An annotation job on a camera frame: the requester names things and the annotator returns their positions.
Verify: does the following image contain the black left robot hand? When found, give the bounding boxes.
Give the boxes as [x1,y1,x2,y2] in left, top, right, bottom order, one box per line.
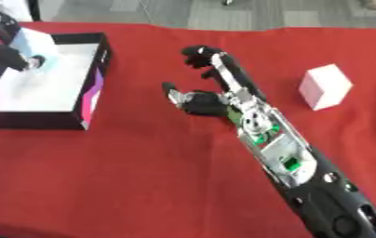
[0,43,48,73]

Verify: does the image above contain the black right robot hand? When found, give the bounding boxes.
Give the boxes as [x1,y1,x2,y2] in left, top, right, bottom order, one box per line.
[162,45,270,117]

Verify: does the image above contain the black box with white inside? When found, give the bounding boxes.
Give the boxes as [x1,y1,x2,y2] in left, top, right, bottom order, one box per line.
[0,27,114,131]

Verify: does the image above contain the white cube block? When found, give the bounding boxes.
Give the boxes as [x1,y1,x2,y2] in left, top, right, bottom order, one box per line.
[297,63,356,112]

